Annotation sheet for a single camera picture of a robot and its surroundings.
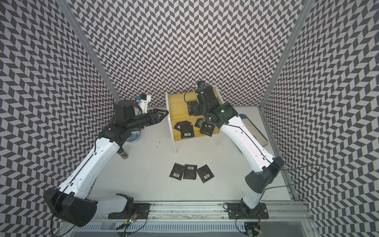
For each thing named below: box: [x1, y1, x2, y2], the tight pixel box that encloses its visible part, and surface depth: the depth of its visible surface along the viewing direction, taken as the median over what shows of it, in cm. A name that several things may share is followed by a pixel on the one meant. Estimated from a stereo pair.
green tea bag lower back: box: [193, 118, 206, 129], surface depth 90 cm
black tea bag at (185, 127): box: [173, 120, 195, 136], surface depth 88 cm
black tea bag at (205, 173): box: [196, 163, 215, 184], surface depth 87 cm
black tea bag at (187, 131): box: [180, 124, 195, 139], surface depth 86 cm
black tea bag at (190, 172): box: [183, 163, 198, 180], surface depth 88 cm
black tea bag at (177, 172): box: [168, 162, 185, 181], surface depth 88 cm
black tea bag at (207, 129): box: [199, 121, 216, 137], surface depth 86 cm
